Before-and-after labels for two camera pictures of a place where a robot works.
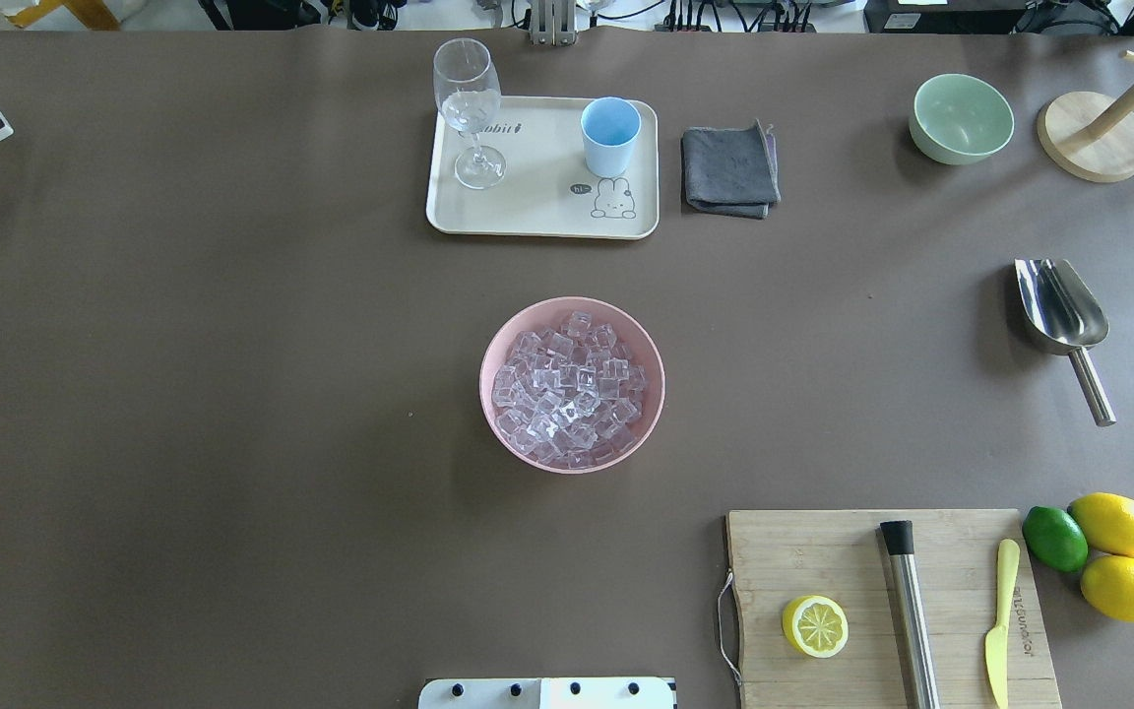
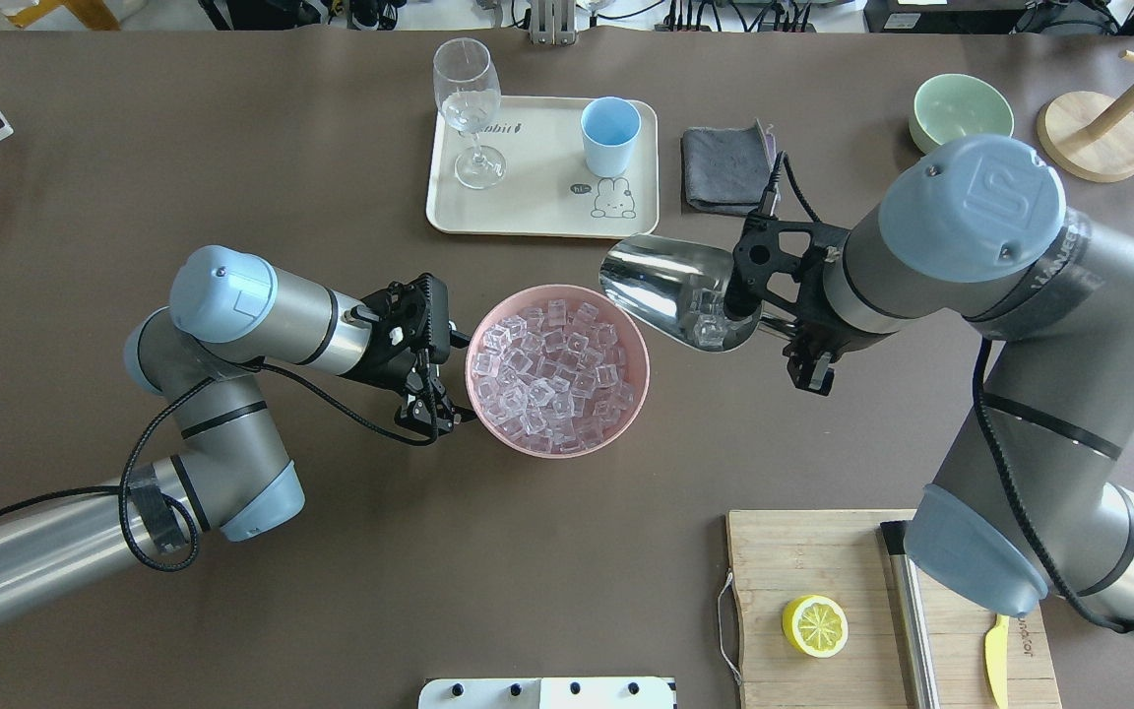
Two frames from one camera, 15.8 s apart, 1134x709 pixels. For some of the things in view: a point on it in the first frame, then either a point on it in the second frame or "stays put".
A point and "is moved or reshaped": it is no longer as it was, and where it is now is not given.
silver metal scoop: [1062, 316] is moved or reshaped
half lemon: [815, 625] stays put
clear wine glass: [468, 96] stays put
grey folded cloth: [731, 171] stays put
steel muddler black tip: [899, 538] stays put
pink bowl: [551, 313] is moved or reshaped
